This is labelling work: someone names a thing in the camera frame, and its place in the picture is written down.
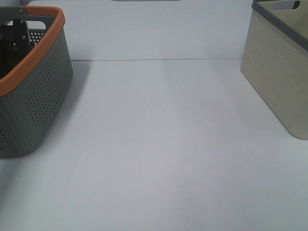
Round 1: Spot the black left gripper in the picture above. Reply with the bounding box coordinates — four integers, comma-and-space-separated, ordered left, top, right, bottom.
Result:
0, 18, 31, 52

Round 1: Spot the grey basket with orange rim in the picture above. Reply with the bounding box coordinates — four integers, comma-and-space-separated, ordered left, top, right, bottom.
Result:
0, 6, 73, 158

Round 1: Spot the white partition panel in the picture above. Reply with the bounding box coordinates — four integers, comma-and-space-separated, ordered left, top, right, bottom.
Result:
29, 0, 252, 61

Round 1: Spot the beige plastic storage basket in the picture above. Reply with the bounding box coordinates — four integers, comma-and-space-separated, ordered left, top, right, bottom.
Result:
240, 0, 308, 140

